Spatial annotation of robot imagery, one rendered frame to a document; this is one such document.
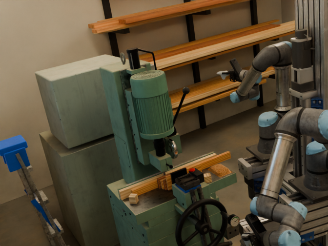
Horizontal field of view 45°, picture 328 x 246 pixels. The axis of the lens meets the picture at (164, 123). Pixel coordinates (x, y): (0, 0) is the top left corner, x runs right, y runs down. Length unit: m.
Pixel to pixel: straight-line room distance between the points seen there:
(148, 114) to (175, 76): 2.94
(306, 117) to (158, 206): 0.82
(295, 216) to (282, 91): 1.07
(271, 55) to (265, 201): 0.98
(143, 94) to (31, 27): 2.42
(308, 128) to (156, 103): 0.69
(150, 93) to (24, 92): 2.47
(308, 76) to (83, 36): 2.66
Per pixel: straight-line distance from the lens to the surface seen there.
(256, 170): 2.53
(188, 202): 1.94
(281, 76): 2.48
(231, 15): 5.24
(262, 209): 1.68
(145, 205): 2.00
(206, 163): 2.23
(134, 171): 2.25
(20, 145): 2.46
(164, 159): 2.03
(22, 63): 4.14
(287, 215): 1.64
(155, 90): 1.87
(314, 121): 1.67
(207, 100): 4.52
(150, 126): 1.93
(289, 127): 1.71
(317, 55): 2.20
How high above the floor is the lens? 1.95
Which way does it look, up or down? 21 degrees down
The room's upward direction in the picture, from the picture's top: 9 degrees counter-clockwise
